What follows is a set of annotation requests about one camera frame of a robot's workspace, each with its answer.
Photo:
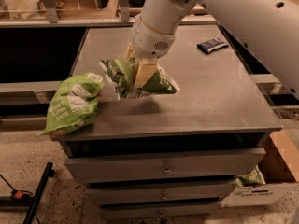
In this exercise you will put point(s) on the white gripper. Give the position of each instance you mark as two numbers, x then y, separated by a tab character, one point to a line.
150	42

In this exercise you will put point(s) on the dark green jalapeno chip bag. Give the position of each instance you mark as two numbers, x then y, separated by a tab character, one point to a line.
121	74

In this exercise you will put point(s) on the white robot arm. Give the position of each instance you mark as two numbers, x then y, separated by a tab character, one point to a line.
268	29

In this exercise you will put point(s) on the light green rice chip bag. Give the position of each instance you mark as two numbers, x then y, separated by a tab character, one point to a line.
74	105

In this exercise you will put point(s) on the green chip bag on floor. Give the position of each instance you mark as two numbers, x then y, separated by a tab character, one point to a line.
254	178

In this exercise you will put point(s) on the dark blue snack packet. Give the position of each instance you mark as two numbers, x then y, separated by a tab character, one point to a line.
212	45

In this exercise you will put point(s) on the grey drawer cabinet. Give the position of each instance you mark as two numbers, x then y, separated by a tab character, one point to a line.
218	107

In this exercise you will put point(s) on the top grey drawer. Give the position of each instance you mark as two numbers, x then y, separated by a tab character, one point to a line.
164	165

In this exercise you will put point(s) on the grey drawer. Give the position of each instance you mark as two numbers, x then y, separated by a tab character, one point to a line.
161	192
158	210
164	165

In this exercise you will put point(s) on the middle grey drawer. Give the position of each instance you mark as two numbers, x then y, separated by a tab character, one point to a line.
161	192

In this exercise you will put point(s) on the black metal stand bar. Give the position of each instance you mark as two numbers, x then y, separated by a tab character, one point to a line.
47	173

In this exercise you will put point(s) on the bottom grey drawer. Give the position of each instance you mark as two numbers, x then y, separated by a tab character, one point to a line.
158	210

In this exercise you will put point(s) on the brown cardboard box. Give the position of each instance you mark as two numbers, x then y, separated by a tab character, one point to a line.
281	161

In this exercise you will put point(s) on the orange black clamp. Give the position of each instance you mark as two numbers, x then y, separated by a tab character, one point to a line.
21	195

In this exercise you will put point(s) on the white cardboard box flap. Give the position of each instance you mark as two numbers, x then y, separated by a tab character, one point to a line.
261	195

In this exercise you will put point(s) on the grey metal shelf rail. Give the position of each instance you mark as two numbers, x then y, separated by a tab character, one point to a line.
17	13

